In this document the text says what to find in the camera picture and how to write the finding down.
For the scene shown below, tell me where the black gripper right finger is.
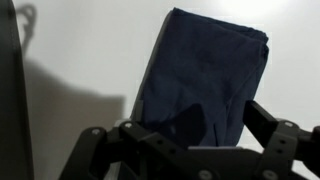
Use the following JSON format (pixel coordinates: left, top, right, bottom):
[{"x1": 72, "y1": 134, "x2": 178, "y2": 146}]
[{"x1": 243, "y1": 101, "x2": 320, "y2": 177}]

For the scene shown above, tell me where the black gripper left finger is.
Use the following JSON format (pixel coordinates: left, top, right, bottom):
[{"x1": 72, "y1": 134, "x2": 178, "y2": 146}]
[{"x1": 59, "y1": 118, "x2": 151, "y2": 180}]

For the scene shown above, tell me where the dark blue towel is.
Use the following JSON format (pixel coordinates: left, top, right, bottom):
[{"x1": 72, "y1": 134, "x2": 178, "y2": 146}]
[{"x1": 132, "y1": 8, "x2": 269, "y2": 147}]

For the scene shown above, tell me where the dark grey fabric box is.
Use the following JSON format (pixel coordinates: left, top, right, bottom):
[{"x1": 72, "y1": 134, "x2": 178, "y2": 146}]
[{"x1": 0, "y1": 0, "x2": 34, "y2": 180}]

